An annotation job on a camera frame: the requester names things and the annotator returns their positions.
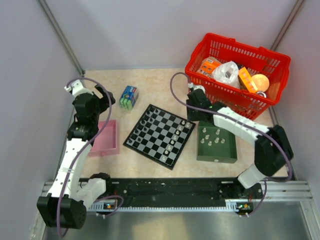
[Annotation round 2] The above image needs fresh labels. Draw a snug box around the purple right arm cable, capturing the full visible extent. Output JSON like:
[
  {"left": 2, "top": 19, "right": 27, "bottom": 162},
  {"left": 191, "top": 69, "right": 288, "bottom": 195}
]
[{"left": 170, "top": 72, "right": 294, "bottom": 218}]

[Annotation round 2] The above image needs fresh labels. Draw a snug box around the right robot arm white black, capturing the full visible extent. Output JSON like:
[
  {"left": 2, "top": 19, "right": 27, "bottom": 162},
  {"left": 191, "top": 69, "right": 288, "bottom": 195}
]
[{"left": 186, "top": 88, "right": 294, "bottom": 198}]

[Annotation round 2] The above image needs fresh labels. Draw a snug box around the green plastic tray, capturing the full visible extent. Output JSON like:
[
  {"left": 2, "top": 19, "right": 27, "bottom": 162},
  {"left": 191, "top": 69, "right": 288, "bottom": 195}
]
[{"left": 196, "top": 121, "right": 238, "bottom": 164}]

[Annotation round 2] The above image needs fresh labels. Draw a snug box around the orange box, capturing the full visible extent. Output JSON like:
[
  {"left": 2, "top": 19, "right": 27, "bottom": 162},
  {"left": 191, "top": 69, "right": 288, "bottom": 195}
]
[
  {"left": 198, "top": 56, "right": 222, "bottom": 76},
  {"left": 238, "top": 67, "right": 258, "bottom": 94}
]

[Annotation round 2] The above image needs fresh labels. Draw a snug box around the red plastic basket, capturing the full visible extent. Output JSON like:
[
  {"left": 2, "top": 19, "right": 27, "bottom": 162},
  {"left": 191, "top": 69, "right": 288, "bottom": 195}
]
[{"left": 185, "top": 33, "right": 291, "bottom": 120}]

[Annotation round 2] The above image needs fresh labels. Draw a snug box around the grey cable duct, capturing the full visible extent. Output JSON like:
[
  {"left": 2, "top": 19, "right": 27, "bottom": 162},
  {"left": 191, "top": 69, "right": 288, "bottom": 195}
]
[{"left": 87, "top": 201, "right": 253, "bottom": 214}]

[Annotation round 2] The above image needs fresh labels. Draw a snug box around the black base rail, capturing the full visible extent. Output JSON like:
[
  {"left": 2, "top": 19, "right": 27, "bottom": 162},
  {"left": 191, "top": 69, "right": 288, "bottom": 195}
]
[{"left": 102, "top": 177, "right": 263, "bottom": 208}]

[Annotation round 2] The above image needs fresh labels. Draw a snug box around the white plastic bag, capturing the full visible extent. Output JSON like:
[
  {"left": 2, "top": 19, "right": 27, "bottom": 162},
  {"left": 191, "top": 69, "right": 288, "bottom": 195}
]
[{"left": 212, "top": 61, "right": 240, "bottom": 89}]

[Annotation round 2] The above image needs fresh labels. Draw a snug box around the orange ball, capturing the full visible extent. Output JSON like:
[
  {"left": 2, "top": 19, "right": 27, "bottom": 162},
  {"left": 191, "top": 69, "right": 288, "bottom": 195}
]
[{"left": 251, "top": 74, "right": 270, "bottom": 92}]

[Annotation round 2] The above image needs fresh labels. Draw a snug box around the black white chess board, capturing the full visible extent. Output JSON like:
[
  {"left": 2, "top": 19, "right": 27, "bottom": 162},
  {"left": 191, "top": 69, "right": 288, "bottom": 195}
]
[{"left": 123, "top": 104, "right": 196, "bottom": 170}]

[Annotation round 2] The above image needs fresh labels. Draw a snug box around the orange box left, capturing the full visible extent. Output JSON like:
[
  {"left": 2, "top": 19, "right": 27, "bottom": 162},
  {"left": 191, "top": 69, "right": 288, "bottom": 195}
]
[{"left": 198, "top": 56, "right": 222, "bottom": 76}]

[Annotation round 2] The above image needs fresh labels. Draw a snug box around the orange box right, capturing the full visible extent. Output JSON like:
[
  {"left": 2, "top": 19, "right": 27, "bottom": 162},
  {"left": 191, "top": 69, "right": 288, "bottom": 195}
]
[{"left": 238, "top": 67, "right": 258, "bottom": 94}]

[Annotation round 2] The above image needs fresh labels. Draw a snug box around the pink plastic tray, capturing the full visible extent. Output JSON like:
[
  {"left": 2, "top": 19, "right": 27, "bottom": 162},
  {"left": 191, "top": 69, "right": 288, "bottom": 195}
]
[{"left": 88, "top": 119, "right": 120, "bottom": 157}]

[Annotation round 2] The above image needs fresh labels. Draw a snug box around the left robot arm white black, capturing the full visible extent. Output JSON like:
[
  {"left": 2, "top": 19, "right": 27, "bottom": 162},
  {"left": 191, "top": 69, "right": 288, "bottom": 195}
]
[{"left": 36, "top": 80, "right": 115, "bottom": 229}]

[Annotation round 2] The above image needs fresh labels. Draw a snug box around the blue green sponge pack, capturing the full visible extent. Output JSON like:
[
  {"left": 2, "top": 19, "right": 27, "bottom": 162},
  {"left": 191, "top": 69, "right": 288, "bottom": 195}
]
[{"left": 119, "top": 85, "right": 139, "bottom": 111}]

